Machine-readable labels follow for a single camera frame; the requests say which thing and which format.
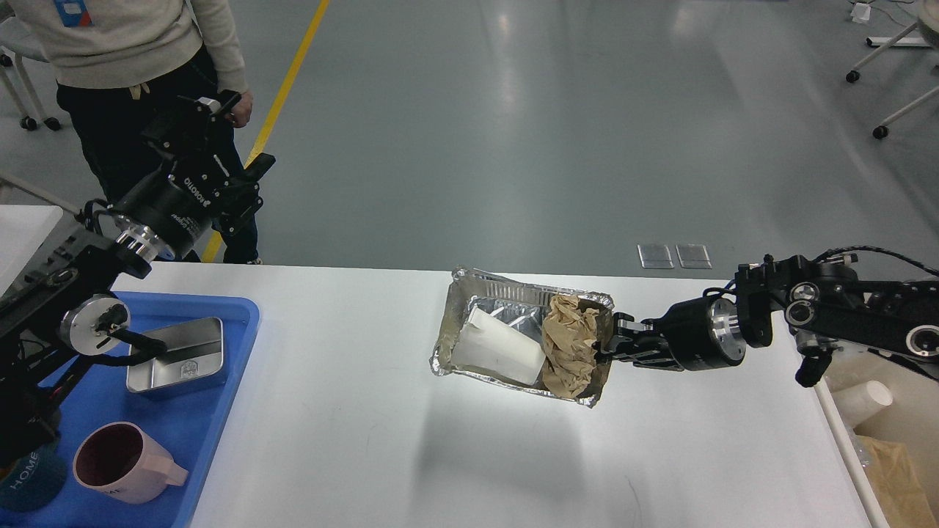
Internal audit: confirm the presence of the white paper cup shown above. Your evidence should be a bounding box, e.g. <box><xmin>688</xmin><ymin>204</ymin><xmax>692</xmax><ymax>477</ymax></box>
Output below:
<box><xmin>832</xmin><ymin>381</ymin><xmax>894</xmax><ymax>429</ymax></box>

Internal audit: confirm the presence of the blue plastic tray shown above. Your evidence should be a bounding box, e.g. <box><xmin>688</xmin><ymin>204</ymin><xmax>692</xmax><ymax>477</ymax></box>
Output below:
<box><xmin>1</xmin><ymin>291</ymin><xmax>260</xmax><ymax>527</ymax></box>

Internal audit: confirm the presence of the white chair base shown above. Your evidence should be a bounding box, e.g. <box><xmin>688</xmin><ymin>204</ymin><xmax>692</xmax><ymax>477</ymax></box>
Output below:
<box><xmin>844</xmin><ymin>0</ymin><xmax>939</xmax><ymax>141</ymax></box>

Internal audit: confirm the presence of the left floor outlet plate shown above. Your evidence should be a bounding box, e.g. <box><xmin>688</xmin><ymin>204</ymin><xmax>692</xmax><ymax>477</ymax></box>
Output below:
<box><xmin>637</xmin><ymin>243</ymin><xmax>675</xmax><ymax>270</ymax></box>

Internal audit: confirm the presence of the right floor outlet plate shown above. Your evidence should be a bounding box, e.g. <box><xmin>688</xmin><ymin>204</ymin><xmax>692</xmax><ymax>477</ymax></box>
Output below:
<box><xmin>676</xmin><ymin>243</ymin><xmax>713</xmax><ymax>270</ymax></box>

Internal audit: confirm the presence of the floor outlet plate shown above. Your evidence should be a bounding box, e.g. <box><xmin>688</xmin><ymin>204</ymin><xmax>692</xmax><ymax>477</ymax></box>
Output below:
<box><xmin>676</xmin><ymin>243</ymin><xmax>713</xmax><ymax>270</ymax></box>
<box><xmin>637</xmin><ymin>243</ymin><xmax>675</xmax><ymax>270</ymax></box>

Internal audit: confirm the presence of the white side table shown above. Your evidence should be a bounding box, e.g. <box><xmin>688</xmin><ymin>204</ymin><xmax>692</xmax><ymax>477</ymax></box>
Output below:
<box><xmin>1</xmin><ymin>205</ymin><xmax>63</xmax><ymax>293</ymax></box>

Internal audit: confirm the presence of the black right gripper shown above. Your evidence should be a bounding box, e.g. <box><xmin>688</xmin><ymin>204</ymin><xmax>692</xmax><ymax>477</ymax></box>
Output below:
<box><xmin>596</xmin><ymin>296</ymin><xmax>747</xmax><ymax>371</ymax></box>

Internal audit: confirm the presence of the grey office chair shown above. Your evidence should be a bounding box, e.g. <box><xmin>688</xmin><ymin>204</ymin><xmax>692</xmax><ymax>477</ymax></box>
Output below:
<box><xmin>0</xmin><ymin>18</ymin><xmax>81</xmax><ymax>213</ymax></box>

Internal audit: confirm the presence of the aluminium foil container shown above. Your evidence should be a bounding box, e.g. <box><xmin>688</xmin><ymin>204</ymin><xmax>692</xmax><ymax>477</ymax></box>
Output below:
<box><xmin>428</xmin><ymin>266</ymin><xmax>614</xmax><ymax>399</ymax></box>

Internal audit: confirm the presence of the pink mug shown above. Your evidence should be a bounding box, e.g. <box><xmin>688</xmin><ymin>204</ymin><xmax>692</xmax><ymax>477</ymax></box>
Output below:
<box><xmin>73</xmin><ymin>422</ymin><xmax>189</xmax><ymax>505</ymax></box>

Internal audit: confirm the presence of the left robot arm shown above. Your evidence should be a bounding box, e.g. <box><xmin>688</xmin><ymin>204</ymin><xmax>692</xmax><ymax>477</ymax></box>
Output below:
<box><xmin>1</xmin><ymin>91</ymin><xmax>275</xmax><ymax>466</ymax></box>

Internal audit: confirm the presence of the brown paper bag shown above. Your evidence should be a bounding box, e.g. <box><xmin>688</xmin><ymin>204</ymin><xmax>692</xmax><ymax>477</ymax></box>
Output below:
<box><xmin>857</xmin><ymin>436</ymin><xmax>937</xmax><ymax>527</ymax></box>

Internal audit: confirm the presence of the person's hand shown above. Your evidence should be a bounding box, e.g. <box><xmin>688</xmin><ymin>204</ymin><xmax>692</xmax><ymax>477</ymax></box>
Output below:
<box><xmin>227</xmin><ymin>90</ymin><xmax>254</xmax><ymax>129</ymax></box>

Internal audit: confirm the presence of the beige waste bin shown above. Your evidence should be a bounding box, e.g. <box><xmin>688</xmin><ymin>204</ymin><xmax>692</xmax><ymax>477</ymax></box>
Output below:
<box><xmin>807</xmin><ymin>282</ymin><xmax>939</xmax><ymax>528</ymax></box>

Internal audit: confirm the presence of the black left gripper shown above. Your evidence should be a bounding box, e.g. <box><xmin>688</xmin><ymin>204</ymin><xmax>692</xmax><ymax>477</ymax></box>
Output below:
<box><xmin>110</xmin><ymin>90</ymin><xmax>276</xmax><ymax>261</ymax></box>

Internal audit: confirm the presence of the person in dark trousers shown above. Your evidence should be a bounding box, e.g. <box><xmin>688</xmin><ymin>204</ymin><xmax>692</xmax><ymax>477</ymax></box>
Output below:
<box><xmin>7</xmin><ymin>0</ymin><xmax>263</xmax><ymax>265</ymax></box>

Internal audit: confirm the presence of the square steel tray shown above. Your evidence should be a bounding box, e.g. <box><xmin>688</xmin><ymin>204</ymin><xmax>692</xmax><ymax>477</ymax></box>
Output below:
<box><xmin>126</xmin><ymin>317</ymin><xmax>229</xmax><ymax>400</ymax></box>

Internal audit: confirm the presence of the dark blue mug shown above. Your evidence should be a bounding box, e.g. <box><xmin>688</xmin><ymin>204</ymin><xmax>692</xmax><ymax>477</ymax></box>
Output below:
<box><xmin>1</xmin><ymin>444</ymin><xmax>68</xmax><ymax>513</ymax></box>

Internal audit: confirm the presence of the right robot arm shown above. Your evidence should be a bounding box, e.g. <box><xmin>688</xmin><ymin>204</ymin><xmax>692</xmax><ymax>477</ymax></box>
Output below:
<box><xmin>593</xmin><ymin>245</ymin><xmax>938</xmax><ymax>387</ymax></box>

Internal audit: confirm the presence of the brown paper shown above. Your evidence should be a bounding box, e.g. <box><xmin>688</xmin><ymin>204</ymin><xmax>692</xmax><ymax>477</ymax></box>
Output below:
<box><xmin>542</xmin><ymin>295</ymin><xmax>600</xmax><ymax>399</ymax></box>

